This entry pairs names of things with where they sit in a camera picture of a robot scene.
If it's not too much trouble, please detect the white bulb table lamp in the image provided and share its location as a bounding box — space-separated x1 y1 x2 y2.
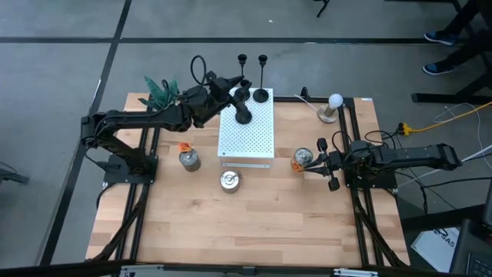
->
317 92 344 125

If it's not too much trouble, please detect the plain shiny tin can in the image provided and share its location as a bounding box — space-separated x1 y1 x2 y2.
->
218 169 244 195

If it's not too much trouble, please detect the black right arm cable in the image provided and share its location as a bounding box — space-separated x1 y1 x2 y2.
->
331 129 353 153

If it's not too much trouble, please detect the white printed box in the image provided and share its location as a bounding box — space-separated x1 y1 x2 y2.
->
410 226 461 273

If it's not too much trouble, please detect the yellow extension cord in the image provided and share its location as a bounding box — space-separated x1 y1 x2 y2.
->
397 100 492 136

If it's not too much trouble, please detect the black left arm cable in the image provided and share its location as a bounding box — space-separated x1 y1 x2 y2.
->
189 55 211 88

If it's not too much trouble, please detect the tin can with orange wrapper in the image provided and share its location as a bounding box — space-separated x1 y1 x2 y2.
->
290 147 315 173

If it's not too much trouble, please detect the thin white lamp wire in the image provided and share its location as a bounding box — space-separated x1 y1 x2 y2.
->
294 94 321 113

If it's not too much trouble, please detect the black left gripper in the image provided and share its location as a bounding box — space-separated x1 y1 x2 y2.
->
205 70 245 114

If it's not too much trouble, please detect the black desk foot bar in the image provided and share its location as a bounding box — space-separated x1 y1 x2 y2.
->
399 203 486 232

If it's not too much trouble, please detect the dark floor stand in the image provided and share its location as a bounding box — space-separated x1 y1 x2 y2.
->
0 161 31 186

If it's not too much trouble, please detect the silver metal bracket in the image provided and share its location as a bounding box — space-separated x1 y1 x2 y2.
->
333 268 380 277
118 264 165 277

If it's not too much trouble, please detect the green plant in white pot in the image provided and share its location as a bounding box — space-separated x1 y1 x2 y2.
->
138 75 181 112

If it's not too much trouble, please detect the black stand leg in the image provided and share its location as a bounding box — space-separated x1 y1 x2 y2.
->
314 0 332 18

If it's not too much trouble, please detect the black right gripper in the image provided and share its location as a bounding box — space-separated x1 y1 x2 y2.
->
304 137 349 192

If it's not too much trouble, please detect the tin can with orange tag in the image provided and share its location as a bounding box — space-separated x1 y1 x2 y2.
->
178 141 202 173

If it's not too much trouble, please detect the white perforated metal shelf riser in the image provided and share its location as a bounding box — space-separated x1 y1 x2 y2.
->
217 86 276 169

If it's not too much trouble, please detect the person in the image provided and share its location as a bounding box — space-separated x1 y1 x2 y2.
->
421 0 492 76

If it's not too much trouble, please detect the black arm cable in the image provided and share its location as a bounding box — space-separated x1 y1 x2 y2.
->
189 55 211 88
331 129 353 153

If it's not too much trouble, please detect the dark laptop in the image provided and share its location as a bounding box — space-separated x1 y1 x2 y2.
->
448 218 492 277

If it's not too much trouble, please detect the blue shoe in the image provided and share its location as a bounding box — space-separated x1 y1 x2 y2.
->
421 62 457 76
424 31 458 46

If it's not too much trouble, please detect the white floor cable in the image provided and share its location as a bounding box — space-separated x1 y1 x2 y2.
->
397 147 492 189

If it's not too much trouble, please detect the black aluminium frame rail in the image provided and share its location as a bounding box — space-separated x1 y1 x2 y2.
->
86 94 161 266
337 96 411 269
178 94 355 105
86 261 411 277

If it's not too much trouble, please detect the black desk leg frame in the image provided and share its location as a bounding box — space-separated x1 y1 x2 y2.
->
411 0 492 105

